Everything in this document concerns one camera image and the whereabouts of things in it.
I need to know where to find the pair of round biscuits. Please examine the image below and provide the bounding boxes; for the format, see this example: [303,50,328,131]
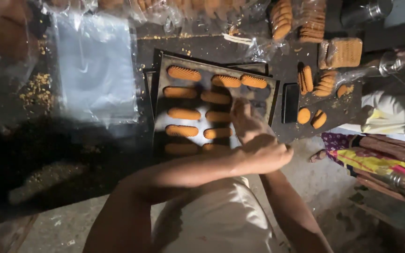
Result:
[310,109,328,130]

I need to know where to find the clear bag with round biscuits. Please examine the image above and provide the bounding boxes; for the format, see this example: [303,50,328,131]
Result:
[312,67,380,98]

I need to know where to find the single round biscuit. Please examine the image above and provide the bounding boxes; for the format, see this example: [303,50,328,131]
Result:
[297,107,311,125]

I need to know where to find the dark metal baking tray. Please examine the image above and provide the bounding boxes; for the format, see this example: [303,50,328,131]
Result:
[152,54,280,159]

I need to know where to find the person's white garment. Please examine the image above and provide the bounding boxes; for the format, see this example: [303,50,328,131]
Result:
[151,177,281,253]

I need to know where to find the heap of bagged biscuits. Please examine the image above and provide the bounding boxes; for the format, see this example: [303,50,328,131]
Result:
[95,0,271,37]

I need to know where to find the bundle of wooden sticks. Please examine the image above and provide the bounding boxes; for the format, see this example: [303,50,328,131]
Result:
[354,134,405,216]

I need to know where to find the short round biscuit stack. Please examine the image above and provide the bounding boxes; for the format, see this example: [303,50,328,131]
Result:
[297,62,314,96]

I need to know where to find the large crumpled plastic bag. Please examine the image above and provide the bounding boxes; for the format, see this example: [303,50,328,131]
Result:
[0,0,50,90]

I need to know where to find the rows of oblong ridged biscuits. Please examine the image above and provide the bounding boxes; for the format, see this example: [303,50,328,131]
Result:
[163,65,268,156]

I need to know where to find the stack of clear plastic bags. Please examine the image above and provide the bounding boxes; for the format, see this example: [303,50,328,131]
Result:
[52,13,140,128]

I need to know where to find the person's right hand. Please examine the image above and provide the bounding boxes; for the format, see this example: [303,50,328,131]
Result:
[231,98,276,145]

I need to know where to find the black phone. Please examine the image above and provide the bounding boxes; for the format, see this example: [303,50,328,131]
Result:
[281,83,300,124]

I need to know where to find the stack of dark baking trays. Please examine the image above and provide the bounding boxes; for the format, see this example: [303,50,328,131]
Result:
[143,48,270,122]

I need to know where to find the small glass jar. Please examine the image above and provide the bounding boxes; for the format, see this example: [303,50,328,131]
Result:
[378,51,404,77]

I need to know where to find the packet of square biscuits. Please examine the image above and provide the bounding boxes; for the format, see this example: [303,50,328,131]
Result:
[318,37,363,70]

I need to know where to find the bagged round biscuit stack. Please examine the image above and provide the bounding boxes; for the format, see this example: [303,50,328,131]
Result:
[270,0,293,41]

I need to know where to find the person's left hand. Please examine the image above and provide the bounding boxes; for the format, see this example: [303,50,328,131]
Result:
[232,135,294,175]

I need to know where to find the bagged flat biscuit stack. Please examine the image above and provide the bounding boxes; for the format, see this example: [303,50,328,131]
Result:
[298,0,327,44]

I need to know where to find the steel container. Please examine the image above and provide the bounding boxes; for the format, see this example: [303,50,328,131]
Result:
[341,0,394,28]

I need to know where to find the heap of biscuit crumbs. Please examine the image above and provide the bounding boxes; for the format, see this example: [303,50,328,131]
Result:
[19,72,55,111]

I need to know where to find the broken round biscuit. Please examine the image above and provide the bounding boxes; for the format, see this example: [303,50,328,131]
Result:
[336,84,354,99]

